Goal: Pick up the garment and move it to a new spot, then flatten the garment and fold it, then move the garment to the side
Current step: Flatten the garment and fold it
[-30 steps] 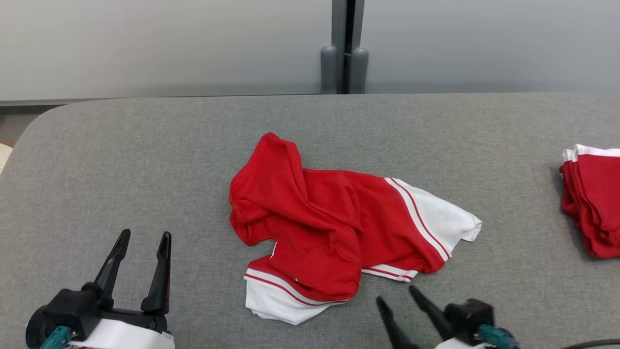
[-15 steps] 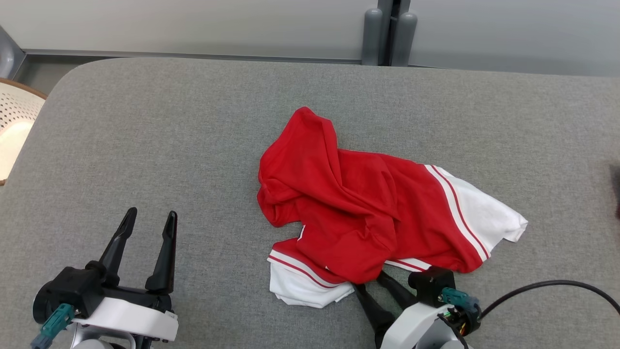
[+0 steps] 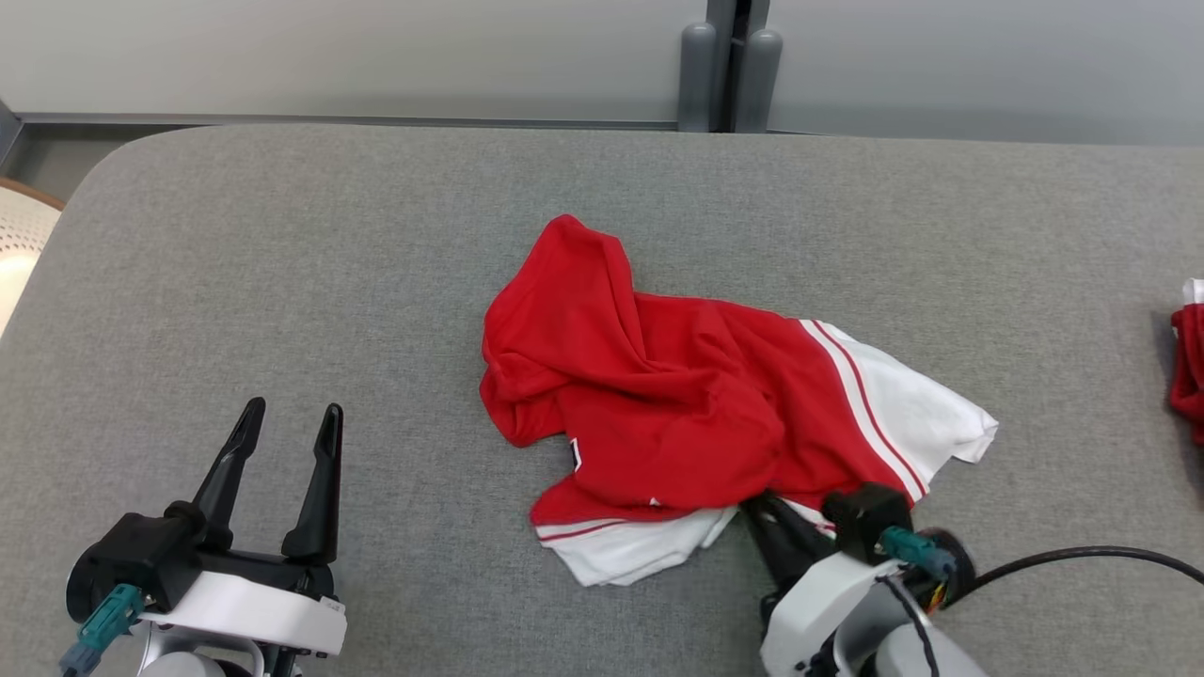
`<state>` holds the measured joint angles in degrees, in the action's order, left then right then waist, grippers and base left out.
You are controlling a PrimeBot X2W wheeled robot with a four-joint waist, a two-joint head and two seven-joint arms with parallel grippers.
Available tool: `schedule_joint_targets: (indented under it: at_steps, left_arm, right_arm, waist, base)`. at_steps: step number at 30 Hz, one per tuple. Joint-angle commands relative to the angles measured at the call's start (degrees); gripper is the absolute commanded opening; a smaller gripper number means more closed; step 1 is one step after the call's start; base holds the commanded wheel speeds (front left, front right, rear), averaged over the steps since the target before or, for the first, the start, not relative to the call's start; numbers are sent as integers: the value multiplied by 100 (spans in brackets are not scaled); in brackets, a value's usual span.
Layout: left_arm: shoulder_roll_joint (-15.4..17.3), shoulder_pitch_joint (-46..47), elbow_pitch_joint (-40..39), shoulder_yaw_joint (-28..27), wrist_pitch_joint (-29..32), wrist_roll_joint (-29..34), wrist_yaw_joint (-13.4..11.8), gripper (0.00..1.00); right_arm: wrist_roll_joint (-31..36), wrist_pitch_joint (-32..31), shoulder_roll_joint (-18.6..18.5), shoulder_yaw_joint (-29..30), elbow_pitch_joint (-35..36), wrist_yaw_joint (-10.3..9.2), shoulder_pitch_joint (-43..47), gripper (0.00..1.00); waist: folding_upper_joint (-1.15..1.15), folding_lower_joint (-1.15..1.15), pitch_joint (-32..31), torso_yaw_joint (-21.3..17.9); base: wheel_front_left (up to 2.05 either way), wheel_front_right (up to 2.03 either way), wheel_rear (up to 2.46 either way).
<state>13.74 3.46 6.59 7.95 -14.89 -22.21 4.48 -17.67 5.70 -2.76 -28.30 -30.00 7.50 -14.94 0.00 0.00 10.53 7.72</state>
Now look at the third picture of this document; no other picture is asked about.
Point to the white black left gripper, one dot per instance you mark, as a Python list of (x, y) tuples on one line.
[(245, 606)]

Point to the cream perforated laundry basket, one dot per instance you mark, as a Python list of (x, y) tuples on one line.
[(23, 254)]

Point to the red shorts with 23 print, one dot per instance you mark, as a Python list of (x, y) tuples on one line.
[(1190, 367)]

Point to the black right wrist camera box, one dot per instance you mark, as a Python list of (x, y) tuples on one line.
[(865, 522)]

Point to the teal right camera connector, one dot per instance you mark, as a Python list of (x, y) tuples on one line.
[(917, 552)]

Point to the grey cylindrical post foot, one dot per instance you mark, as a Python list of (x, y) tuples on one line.
[(697, 80), (760, 85)]

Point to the teal left camera connector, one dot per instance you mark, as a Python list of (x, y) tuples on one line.
[(108, 621)]

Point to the slanted grey partition post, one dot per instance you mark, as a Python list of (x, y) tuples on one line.
[(7, 132)]

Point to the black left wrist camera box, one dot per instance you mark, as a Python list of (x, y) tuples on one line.
[(141, 555)]

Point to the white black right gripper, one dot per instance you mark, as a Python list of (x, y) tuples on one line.
[(814, 611)]

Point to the teal camera connector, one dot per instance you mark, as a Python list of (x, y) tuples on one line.
[(917, 552), (108, 621)]

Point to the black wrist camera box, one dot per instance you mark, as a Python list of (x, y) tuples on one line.
[(141, 555), (865, 522)]

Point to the grey metal partition post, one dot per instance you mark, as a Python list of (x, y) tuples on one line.
[(738, 38)]

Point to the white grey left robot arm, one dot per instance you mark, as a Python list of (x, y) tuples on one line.
[(183, 666)]

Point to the red and white shirt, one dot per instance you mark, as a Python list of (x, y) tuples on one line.
[(677, 395)]

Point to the grey partition base rail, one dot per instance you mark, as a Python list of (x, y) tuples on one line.
[(329, 120)]

